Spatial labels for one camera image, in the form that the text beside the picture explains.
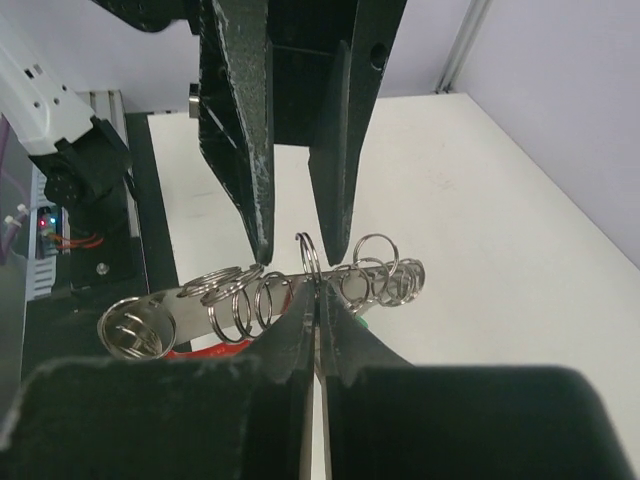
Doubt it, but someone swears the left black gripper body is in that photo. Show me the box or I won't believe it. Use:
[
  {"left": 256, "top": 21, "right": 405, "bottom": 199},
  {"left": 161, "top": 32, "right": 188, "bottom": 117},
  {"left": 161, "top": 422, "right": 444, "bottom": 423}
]
[{"left": 89, "top": 0, "right": 406, "bottom": 151}]

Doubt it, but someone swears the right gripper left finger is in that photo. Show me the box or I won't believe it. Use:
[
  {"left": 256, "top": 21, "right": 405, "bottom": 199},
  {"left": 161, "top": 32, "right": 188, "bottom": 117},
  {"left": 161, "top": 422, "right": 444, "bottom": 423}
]
[{"left": 1, "top": 287, "right": 315, "bottom": 479}]

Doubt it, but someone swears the left white cable duct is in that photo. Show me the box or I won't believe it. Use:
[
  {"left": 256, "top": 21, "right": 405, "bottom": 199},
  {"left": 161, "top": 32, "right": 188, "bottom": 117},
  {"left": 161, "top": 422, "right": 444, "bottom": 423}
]
[{"left": 25, "top": 167, "right": 69, "bottom": 302}]

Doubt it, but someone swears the metal key organizer red handle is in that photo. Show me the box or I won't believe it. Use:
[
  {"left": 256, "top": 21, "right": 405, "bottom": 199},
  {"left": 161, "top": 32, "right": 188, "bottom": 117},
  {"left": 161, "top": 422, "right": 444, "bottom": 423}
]
[{"left": 97, "top": 233, "right": 426, "bottom": 360}]

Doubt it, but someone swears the left aluminium frame post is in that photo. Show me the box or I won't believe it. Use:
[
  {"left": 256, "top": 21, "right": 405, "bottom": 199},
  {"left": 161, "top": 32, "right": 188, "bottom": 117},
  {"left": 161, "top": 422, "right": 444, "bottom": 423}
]
[{"left": 434, "top": 0, "right": 493, "bottom": 94}]

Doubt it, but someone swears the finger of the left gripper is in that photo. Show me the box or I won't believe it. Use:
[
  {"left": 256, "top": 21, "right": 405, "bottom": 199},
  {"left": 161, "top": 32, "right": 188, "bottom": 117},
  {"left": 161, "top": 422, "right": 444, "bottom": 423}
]
[
  {"left": 198, "top": 1, "right": 275, "bottom": 265},
  {"left": 308, "top": 1, "right": 405, "bottom": 266}
]

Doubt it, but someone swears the green key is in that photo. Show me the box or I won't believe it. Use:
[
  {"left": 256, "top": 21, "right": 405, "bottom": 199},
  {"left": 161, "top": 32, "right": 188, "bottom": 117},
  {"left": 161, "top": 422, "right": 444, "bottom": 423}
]
[{"left": 354, "top": 312, "right": 369, "bottom": 329}]

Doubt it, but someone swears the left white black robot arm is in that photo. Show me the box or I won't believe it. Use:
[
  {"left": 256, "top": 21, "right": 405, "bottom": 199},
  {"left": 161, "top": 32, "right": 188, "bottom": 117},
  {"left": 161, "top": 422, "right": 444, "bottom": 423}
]
[{"left": 1, "top": 1, "right": 405, "bottom": 265}]

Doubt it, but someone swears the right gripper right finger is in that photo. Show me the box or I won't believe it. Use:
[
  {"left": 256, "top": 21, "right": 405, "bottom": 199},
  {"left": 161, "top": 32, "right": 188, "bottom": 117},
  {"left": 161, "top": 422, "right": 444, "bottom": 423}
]
[{"left": 317, "top": 286, "right": 630, "bottom": 479}]

